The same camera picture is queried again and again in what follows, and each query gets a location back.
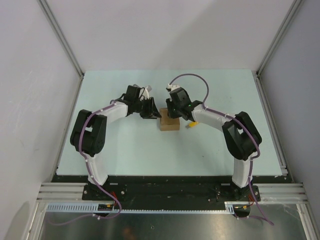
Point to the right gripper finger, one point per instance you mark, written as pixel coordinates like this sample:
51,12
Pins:
186,115
171,112

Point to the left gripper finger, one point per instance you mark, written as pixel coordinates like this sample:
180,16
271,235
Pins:
154,110
146,115

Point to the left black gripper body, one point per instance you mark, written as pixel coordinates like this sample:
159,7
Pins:
143,105

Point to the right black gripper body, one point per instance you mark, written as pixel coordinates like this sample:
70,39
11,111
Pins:
177,108

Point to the brown cardboard express box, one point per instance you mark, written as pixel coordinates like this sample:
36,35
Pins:
166,123

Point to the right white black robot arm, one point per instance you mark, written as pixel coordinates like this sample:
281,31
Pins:
240,133

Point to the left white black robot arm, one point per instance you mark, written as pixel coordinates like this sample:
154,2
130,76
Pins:
88,135

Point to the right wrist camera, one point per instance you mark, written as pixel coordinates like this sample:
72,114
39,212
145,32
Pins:
172,87

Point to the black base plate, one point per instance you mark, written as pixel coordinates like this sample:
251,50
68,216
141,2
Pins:
167,195

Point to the right aluminium side rail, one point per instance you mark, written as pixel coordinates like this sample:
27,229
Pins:
271,125

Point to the left aluminium corner post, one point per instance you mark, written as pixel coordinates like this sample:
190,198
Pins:
57,30

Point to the aluminium corner post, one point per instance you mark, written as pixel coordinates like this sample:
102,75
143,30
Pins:
280,34
57,30

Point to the aluminium front rail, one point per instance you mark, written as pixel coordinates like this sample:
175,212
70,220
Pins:
278,193

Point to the right aluminium corner post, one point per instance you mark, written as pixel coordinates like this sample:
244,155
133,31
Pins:
280,34

